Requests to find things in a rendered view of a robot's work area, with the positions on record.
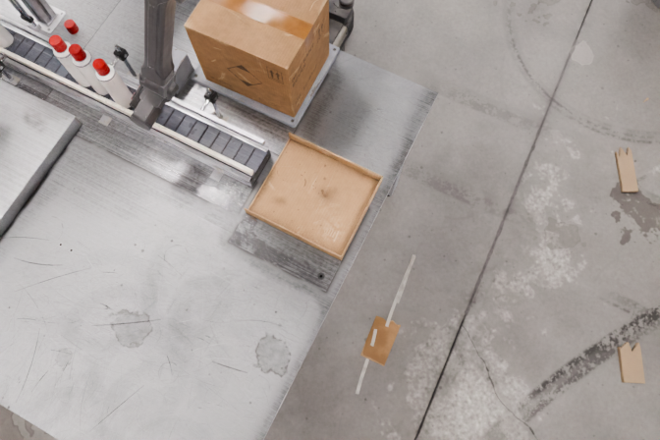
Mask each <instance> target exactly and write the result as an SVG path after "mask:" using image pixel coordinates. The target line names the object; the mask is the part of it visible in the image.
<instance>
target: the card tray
mask: <svg viewBox="0 0 660 440"><path fill-rule="evenodd" d="M382 180H383V176H381V175H379V174H377V173H375V172H373V171H370V170H368V169H366V168H364V167H362V166H360V165H358V164H356V163H354V162H352V161H350V160H348V159H346V158H344V157H342V156H340V155H337V154H335V153H333V152H331V151H329V150H327V149H325V148H323V147H320V146H318V145H316V144H314V143H312V142H310V141H308V140H306V139H303V138H301V137H298V136H296V135H294V134H292V133H289V140H288V141H287V143H286V145H285V147H284V148H283V150H282V152H281V153H280V155H279V157H278V159H277V160H276V162H275V164H274V165H273V167H272V169H271V171H270V172H269V174H268V176H267V177H266V179H265V181H264V182H263V184H262V186H261V188H260V189H259V191H258V193H257V194H256V196H255V198H254V200H253V201H252V203H251V205H250V206H249V208H248V209H246V208H244V210H245V212H246V213H247V214H249V215H251V216H253V217H255V218H257V219H259V220H261V221H263V222H265V223H267V224H269V225H271V226H273V227H275V228H277V229H279V230H281V231H283V232H285V233H287V234H289V235H291V236H293V237H295V238H297V239H299V240H301V241H303V242H305V243H307V244H309V245H311V246H313V247H315V248H317V249H319V250H321V251H323V252H325V253H327V254H329V255H331V256H333V257H335V258H337V259H339V260H342V259H343V257H344V255H345V253H346V251H347V249H348V247H349V245H350V243H351V241H352V239H353V237H354V235H355V233H356V231H357V229H358V227H359V225H360V223H361V221H362V219H363V217H364V215H365V213H366V211H367V209H368V207H369V205H370V203H371V202H372V200H373V198H374V196H375V194H376V192H377V191H378V189H379V187H380V185H381V183H382Z"/></svg>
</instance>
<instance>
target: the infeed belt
mask: <svg viewBox="0 0 660 440"><path fill-rule="evenodd" d="M4 28H5V29H6V30H7V31H8V32H9V33H10V34H11V35H12V36H13V37H14V39H15V41H14V44H13V45H12V46H11V47H9V48H6V50H8V51H10V52H12V53H14V54H16V55H18V56H21V57H23V58H25V59H27V60H29V61H31V62H32V63H34V64H36V65H38V66H40V67H42V68H44V69H46V70H48V71H50V72H52V73H54V74H56V75H58V76H61V77H63V78H65V79H67V80H69V81H71V82H73V83H76V84H78V82H77V81H76V80H75V79H74V78H73V76H72V75H71V74H70V73H69V72H68V71H67V69H66V68H65V67H64V66H63V65H62V63H61V62H60V61H59V60H58V59H57V57H56V56H55V55H54V54H53V50H52V49H50V48H48V47H46V46H44V45H42V44H40V43H38V42H36V41H34V40H32V39H29V38H27V37H25V36H23V35H21V34H19V33H17V32H15V31H13V30H11V29H9V28H7V27H4ZM7 58H9V59H11V60H13V61H15V62H17V63H19V64H21V65H23V66H25V67H27V68H29V69H31V70H33V71H36V72H38V73H40V74H42V73H41V72H39V71H37V70H35V69H32V68H30V67H28V66H26V65H24V64H22V63H20V62H18V61H16V60H14V59H12V58H10V57H7ZM42 75H44V74H42ZM44 76H46V75H44ZM46 77H47V78H49V79H51V80H53V81H55V82H57V83H60V84H62V85H64V86H66V87H68V88H70V89H72V90H74V91H76V92H78V93H80V94H82V95H85V96H87V97H89V98H91V99H93V100H95V101H97V102H99V103H101V104H103V105H105V106H107V107H109V108H111V109H113V110H115V111H117V112H119V113H121V114H123V115H125V116H127V117H129V118H130V116H128V115H126V114H124V113H122V112H120V111H118V110H116V109H114V108H112V107H110V106H108V105H106V104H104V103H102V102H100V101H98V100H96V99H94V98H92V97H90V96H88V95H86V94H84V93H81V92H79V91H77V90H75V89H73V88H71V87H69V86H67V85H65V84H63V83H61V82H58V81H56V80H54V79H52V78H50V77H48V76H46ZM161 110H162V112H161V114H160V115H159V117H158V118H157V120H156V121H155V123H157V124H159V125H161V126H163V127H165V128H167V129H169V130H171V131H173V132H175V133H177V134H179V135H182V136H184V137H186V138H189V139H191V140H193V141H195V142H197V143H199V144H201V145H203V146H205V147H207V148H209V149H211V150H213V151H215V152H217V153H219V154H222V155H224V156H226V157H228V158H230V159H232V160H234V161H236V162H238V163H240V164H242V165H244V166H246V167H248V168H250V169H251V170H253V174H252V176H251V175H249V174H247V173H245V172H243V171H241V170H239V169H237V168H235V167H233V166H231V165H228V164H226V163H224V162H222V161H220V160H218V159H216V158H214V157H212V156H210V155H208V154H206V153H204V152H202V151H200V150H198V149H196V148H194V147H192V146H190V145H188V144H186V143H184V142H182V141H180V140H177V139H175V138H173V137H170V136H168V135H166V134H164V133H162V132H160V131H158V130H156V129H154V128H152V129H153V130H155V131H157V132H159V133H161V134H163V135H165V136H167V137H169V138H172V139H174V140H176V141H178V142H180V143H182V144H184V145H186V146H189V147H191V148H193V149H195V150H197V151H199V152H201V153H203V154H205V155H207V156H209V157H211V158H213V159H215V160H217V161H219V162H221V163H223V164H225V165H227V166H229V167H231V168H233V169H235V170H237V171H240V172H242V173H244V174H246V175H248V176H250V177H253V176H254V175H255V173H256V171H257V170H258V168H259V166H260V165H261V163H262V161H263V160H264V158H265V156H266V154H267V152H265V151H263V150H261V149H259V148H255V147H254V146H252V145H250V144H248V143H246V142H243V141H242V140H240V139H238V138H236V137H232V136H230V135H228V134H226V133H224V132H222V131H220V130H218V129H216V128H214V127H212V126H210V125H208V124H205V123H203V122H201V121H199V120H198V119H196V118H194V117H192V116H190V115H188V114H186V113H184V112H181V111H179V110H177V109H175V108H173V107H171V106H169V105H167V104H164V106H163V107H162V109H161Z"/></svg>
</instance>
